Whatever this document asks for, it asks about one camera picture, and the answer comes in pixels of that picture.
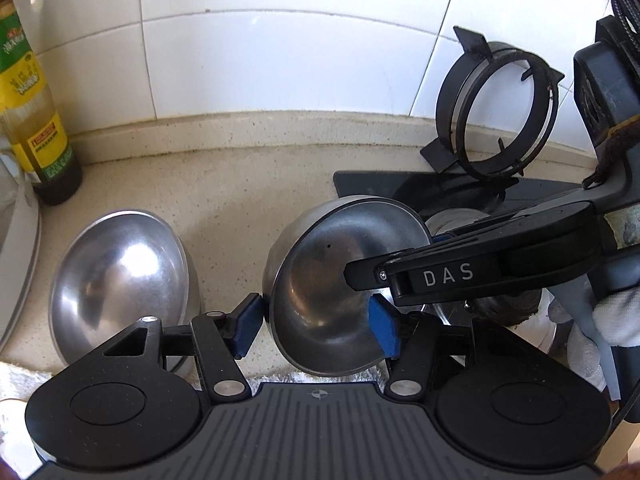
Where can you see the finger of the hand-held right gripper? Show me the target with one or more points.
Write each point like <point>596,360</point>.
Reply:
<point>540,220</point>
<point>450,275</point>

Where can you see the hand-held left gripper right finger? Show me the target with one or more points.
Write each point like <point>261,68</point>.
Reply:
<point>382,327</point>

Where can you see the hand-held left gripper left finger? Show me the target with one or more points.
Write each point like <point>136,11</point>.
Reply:
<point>247,325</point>

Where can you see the stainless steel bowl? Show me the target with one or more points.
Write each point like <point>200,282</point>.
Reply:
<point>115,285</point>
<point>320,280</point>

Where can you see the person's right hand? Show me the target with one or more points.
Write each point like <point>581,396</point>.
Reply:
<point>620,317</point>

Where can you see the black gas stove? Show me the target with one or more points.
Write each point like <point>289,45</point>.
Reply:
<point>370,182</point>

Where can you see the white cloth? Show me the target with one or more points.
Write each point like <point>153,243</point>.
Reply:
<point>20,380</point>

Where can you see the white round tray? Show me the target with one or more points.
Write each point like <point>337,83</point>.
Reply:
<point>20,240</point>

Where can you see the yellow green label sauce bottle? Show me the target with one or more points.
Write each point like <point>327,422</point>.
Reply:
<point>35,110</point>

